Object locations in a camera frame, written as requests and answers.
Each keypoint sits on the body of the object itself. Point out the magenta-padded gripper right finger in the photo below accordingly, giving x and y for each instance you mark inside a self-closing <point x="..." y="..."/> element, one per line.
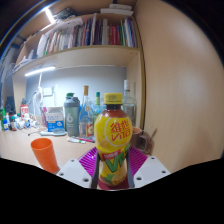
<point x="153" y="170"/>

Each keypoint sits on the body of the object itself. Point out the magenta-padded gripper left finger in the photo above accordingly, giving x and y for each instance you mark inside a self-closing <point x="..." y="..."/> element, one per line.
<point x="73" y="170"/>

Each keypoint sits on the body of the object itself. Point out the yellow drink bottle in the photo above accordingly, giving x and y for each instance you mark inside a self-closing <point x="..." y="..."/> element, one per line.
<point x="112" y="140"/>

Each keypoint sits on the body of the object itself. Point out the green and pink pen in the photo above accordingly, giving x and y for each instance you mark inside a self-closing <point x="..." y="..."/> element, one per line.
<point x="80" y="140"/>

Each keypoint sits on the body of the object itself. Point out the brown mug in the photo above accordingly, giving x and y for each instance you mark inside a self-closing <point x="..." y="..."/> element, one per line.
<point x="143" y="140"/>

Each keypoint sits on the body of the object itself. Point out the orange plastic cup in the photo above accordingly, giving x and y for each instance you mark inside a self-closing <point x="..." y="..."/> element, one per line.
<point x="45" y="155"/>

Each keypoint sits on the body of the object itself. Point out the white and teal oblong case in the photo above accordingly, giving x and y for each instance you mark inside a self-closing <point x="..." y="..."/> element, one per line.
<point x="53" y="132"/>

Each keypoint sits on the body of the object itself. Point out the grey shaker bottle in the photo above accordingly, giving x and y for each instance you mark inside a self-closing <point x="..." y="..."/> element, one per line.
<point x="72" y="118"/>

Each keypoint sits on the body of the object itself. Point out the white and blue box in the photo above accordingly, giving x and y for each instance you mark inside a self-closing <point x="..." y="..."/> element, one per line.
<point x="55" y="120"/>

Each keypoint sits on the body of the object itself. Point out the magenta packet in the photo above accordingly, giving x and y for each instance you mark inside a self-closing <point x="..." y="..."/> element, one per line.
<point x="44" y="116"/>

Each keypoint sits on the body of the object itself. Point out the clear glass bottle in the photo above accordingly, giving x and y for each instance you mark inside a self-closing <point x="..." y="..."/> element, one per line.
<point x="129" y="106"/>

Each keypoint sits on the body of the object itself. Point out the green-capped bottle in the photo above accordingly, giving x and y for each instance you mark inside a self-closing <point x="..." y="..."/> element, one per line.
<point x="97" y="106"/>

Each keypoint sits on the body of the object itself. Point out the dark green plastic bottle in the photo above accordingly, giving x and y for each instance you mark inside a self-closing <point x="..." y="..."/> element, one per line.
<point x="69" y="95"/>

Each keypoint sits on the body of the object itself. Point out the red and white canister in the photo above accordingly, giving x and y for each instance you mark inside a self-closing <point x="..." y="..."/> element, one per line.
<point x="24" y="110"/>

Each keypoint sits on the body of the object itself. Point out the wooden shelf unit with books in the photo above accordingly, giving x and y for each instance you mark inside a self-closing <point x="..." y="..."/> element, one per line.
<point x="90" y="56"/>

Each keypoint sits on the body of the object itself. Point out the ceiling tube light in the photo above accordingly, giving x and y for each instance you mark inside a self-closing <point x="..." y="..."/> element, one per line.
<point x="49" y="15"/>

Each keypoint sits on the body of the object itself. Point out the white wall power outlet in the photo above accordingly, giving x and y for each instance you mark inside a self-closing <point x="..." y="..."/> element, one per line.
<point x="48" y="91"/>

